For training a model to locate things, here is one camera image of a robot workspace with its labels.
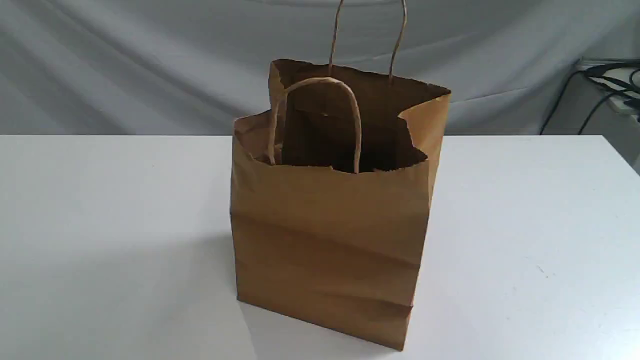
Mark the brown paper bag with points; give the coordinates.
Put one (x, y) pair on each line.
(330, 194)

